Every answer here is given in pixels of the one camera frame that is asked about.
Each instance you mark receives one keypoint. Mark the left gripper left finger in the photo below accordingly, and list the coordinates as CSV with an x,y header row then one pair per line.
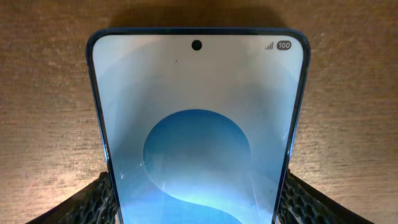
x,y
93,204

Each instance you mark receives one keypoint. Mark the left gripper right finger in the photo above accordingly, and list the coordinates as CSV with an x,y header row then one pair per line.
x,y
300,203

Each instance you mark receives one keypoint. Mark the blue Galaxy smartphone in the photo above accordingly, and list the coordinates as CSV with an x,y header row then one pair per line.
x,y
197,124

